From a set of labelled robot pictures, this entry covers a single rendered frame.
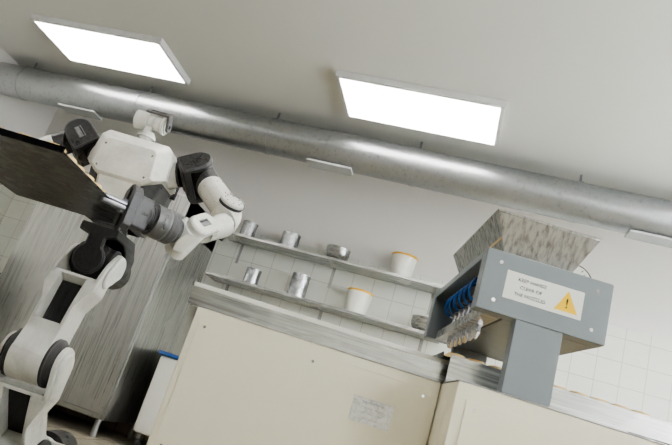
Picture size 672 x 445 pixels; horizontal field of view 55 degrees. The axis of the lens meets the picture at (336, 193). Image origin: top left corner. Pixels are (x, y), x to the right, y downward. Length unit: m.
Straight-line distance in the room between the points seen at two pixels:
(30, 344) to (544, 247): 1.47
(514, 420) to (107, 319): 4.38
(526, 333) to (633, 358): 4.44
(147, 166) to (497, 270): 1.16
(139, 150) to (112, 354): 3.50
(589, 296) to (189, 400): 1.06
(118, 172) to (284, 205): 4.29
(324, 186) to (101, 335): 2.47
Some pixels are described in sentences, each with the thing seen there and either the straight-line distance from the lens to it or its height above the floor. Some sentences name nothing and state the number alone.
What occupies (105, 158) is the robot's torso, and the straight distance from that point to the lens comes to 2.23.
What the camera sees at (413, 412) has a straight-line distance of 1.79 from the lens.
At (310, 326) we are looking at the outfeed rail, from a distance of 1.79.
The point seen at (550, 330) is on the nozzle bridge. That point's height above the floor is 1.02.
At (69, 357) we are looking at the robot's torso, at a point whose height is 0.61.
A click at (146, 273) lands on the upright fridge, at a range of 5.58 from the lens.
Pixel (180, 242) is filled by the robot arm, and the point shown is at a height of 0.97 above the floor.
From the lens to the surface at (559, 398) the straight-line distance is 1.85.
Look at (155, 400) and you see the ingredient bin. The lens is 5.61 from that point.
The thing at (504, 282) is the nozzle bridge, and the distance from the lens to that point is 1.68.
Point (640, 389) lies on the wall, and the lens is 6.06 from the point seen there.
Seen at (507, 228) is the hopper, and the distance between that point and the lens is 1.82.
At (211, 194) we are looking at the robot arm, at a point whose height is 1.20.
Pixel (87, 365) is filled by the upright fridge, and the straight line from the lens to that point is 5.63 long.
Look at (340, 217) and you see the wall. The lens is 6.23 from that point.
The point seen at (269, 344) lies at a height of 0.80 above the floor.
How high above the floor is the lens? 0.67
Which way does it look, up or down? 19 degrees up
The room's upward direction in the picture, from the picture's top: 18 degrees clockwise
